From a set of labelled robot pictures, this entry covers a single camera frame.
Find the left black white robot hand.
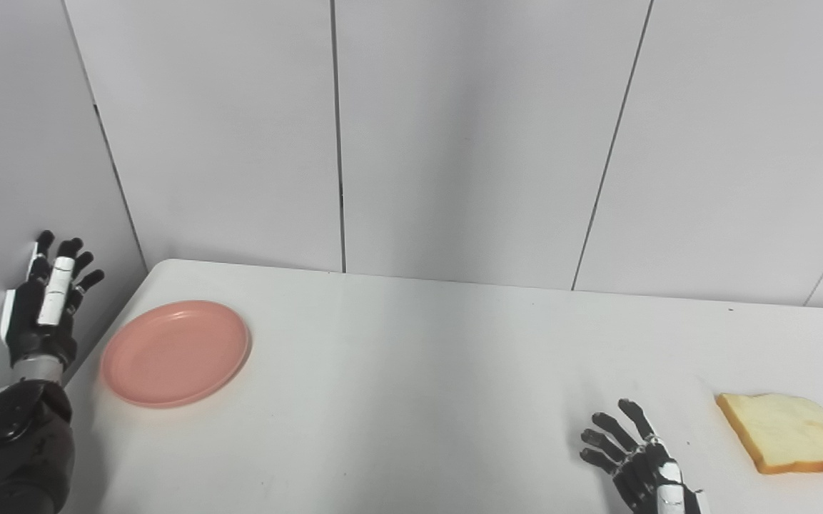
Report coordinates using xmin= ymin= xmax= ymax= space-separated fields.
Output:
xmin=0 ymin=230 xmax=106 ymax=371

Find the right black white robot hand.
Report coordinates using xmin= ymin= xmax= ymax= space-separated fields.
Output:
xmin=580 ymin=398 xmax=712 ymax=514

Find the pink round plate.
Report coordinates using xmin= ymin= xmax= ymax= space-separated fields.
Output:
xmin=101 ymin=300 xmax=252 ymax=409

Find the slice of white bread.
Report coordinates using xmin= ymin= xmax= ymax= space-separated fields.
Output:
xmin=715 ymin=393 xmax=823 ymax=475

